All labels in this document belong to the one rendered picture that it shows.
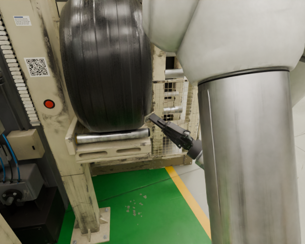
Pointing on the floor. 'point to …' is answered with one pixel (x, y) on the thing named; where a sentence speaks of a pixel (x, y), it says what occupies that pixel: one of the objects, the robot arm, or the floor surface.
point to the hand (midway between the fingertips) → (157, 121)
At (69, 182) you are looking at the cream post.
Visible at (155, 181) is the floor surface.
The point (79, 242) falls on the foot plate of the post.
